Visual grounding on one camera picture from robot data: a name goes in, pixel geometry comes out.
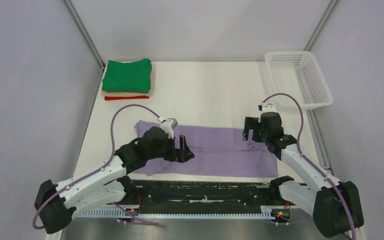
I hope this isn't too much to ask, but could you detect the aluminium front frame rail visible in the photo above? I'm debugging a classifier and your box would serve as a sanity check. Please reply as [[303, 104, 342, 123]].
[[55, 184, 357, 209]]

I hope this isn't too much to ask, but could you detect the right aluminium corner rail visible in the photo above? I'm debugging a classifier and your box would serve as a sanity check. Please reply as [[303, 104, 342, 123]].
[[303, 0, 340, 52]]

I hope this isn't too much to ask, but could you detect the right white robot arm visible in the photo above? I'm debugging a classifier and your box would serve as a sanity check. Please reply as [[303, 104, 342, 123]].
[[242, 103, 365, 238]]

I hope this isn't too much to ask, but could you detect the left aluminium corner rail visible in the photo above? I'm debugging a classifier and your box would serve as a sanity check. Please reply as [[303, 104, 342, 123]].
[[62, 0, 106, 71]]

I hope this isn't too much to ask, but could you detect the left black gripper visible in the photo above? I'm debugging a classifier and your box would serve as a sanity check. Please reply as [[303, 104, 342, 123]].
[[147, 133, 194, 162]]

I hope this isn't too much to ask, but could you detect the white plastic basket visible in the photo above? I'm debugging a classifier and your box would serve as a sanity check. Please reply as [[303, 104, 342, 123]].
[[264, 50, 333, 111]]

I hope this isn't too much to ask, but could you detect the folded green t shirt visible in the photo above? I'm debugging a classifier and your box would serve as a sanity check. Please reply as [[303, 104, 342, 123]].
[[102, 58, 152, 94]]

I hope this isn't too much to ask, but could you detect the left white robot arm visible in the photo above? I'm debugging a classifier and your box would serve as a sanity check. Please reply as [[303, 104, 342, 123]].
[[32, 118, 195, 235]]

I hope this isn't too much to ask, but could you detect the aluminium corner rail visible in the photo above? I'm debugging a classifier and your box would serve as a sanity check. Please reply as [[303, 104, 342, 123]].
[[62, 0, 106, 71], [303, 0, 340, 52]]

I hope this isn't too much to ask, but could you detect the purple t shirt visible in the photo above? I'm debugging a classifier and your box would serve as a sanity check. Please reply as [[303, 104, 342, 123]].
[[135, 125, 278, 178]]

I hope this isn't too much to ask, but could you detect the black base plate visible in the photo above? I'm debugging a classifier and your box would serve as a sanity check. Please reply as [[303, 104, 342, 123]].
[[118, 180, 286, 215]]

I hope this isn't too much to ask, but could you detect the white slotted cable duct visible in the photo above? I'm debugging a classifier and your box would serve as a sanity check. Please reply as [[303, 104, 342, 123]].
[[77, 206, 280, 221]]

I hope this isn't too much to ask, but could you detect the folded red t shirt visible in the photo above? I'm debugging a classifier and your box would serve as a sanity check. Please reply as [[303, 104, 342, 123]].
[[104, 95, 150, 101]]

